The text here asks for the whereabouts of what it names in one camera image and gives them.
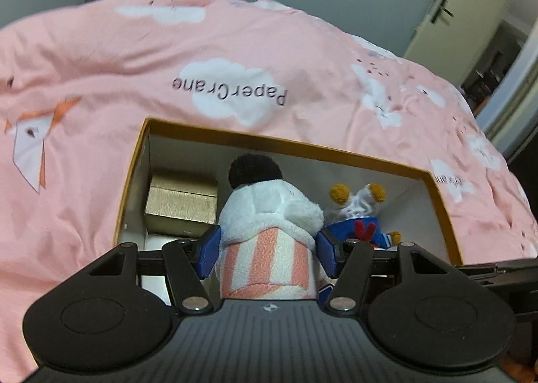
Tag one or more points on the gold box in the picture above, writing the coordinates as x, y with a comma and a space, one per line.
180, 206

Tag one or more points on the white duck plush toy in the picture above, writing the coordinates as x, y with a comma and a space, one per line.
357, 206

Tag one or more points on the pink cloud-print blanket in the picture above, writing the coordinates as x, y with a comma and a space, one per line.
126, 72

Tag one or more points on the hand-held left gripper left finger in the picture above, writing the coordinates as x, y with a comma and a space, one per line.
209, 252

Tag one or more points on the orange cardboard box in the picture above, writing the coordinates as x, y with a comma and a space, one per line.
290, 147

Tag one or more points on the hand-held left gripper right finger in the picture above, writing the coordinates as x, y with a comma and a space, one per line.
327, 253

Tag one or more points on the cream door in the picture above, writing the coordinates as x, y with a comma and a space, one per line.
462, 0

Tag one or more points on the white box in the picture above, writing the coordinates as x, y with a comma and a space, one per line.
162, 242

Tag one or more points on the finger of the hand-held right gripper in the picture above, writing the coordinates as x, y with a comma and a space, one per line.
496, 271

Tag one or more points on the white pink-striped popcorn plush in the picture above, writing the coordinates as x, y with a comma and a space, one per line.
269, 215

